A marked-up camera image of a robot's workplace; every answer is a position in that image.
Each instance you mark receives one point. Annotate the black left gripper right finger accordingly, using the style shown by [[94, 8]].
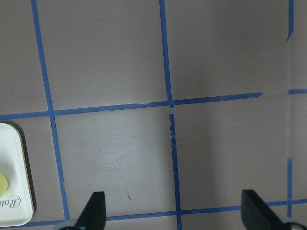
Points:
[[256, 214]]

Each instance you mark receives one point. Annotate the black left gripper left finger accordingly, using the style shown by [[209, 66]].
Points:
[[93, 217]]

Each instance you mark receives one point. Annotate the yellow plastic cup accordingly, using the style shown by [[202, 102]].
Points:
[[3, 184]]

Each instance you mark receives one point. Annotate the cream plastic tray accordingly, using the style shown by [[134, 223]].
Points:
[[16, 203]]

